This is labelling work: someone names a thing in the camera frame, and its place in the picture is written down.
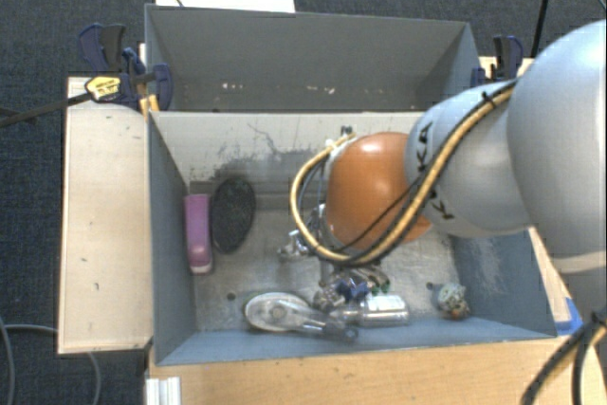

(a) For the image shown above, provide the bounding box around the pale wood board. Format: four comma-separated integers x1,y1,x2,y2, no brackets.
57,77,156,355

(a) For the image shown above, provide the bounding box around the clear plastic bottle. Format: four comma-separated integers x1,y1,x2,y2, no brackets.
330,293,412,329

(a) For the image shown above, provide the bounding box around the black oval brush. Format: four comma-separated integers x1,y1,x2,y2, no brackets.
210,176,258,255

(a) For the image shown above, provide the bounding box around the grey metal bin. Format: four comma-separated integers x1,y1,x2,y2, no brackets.
143,3,559,367

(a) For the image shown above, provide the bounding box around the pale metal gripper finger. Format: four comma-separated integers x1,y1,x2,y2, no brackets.
312,288,336,313
335,277,368,303

